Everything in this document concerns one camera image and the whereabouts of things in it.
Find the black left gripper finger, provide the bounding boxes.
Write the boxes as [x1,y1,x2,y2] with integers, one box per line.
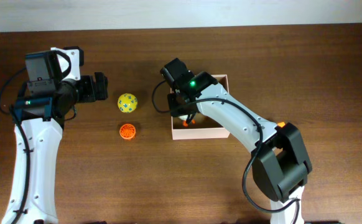
[95,72,108,85]
[95,85,108,100]

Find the yellow ball blue letters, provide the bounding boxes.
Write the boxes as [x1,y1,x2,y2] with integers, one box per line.
[117,93,138,113]

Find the white duck toy pink hat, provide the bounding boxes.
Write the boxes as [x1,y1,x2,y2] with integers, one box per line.
[177,113,207,128]

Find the multicolour puzzle cube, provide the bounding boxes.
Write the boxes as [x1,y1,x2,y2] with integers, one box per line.
[277,122,286,128]

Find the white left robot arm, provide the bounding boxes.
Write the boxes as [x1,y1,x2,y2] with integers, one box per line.
[2,47,108,223]

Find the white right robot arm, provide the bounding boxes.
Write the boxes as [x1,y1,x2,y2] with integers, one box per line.
[160,58,312,223]

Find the beige open cardboard box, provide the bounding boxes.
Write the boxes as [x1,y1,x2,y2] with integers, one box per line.
[170,74,231,141]

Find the orange lattice ball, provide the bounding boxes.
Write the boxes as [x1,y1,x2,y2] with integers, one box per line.
[119,123,136,141]

